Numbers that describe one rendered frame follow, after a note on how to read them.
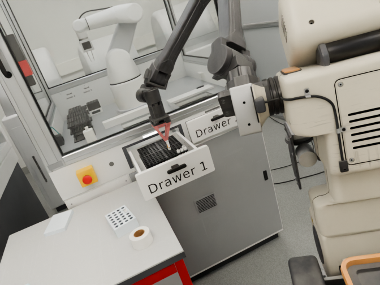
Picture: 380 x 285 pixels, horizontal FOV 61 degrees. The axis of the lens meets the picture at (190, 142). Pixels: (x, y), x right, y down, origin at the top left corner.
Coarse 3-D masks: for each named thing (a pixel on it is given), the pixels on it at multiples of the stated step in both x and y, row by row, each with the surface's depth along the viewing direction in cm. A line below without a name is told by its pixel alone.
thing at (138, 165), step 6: (174, 132) 152; (180, 138) 146; (144, 144) 149; (186, 144) 140; (192, 144) 133; (132, 150) 147; (132, 156) 140; (138, 156) 149; (132, 162) 139; (138, 162) 147; (138, 168) 127; (144, 168) 139
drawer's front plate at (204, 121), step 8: (216, 112) 152; (192, 120) 149; (200, 120) 151; (208, 120) 152; (216, 120) 153; (224, 120) 155; (232, 120) 156; (192, 128) 150; (200, 128) 152; (208, 128) 153; (224, 128) 156; (192, 136) 152; (200, 136) 153; (208, 136) 154
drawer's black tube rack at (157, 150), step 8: (152, 144) 144; (160, 144) 142; (176, 144) 137; (144, 152) 140; (152, 152) 137; (160, 152) 134; (168, 152) 131; (176, 152) 129; (144, 160) 131; (152, 160) 130; (168, 160) 128
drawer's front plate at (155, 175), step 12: (180, 156) 117; (192, 156) 118; (204, 156) 120; (156, 168) 115; (168, 168) 116; (192, 168) 120; (144, 180) 115; (156, 180) 116; (168, 180) 118; (144, 192) 116; (156, 192) 118
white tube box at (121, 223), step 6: (114, 210) 122; (120, 210) 121; (108, 216) 120; (114, 216) 118; (120, 216) 117; (126, 216) 116; (132, 216) 115; (108, 222) 119; (114, 222) 115; (120, 222) 113; (126, 222) 112; (132, 222) 113; (114, 228) 111; (120, 228) 111; (126, 228) 112; (132, 228) 114; (120, 234) 112
